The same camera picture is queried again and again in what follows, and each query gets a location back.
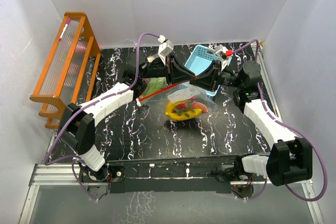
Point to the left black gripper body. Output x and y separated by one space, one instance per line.
156 70

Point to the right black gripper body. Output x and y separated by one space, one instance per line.
229 78

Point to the light blue plastic basket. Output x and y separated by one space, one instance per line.
200 58

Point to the clear zip bag red slider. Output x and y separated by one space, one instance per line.
180 93

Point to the yellow fake banana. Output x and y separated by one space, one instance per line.
175 114

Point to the fake cherry tomato vine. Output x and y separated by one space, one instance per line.
182 108

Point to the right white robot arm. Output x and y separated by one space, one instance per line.
290 157

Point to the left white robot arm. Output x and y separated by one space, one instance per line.
78 124

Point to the clear bag with green leaf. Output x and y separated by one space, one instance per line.
153 85

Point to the orange wooden rack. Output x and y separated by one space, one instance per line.
62 76

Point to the pink white marker pen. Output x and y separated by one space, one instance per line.
64 28

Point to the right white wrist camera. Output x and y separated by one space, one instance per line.
224 54

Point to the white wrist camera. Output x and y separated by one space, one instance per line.
165 48
224 54

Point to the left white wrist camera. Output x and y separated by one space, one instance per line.
165 48

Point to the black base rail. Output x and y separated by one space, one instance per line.
218 174

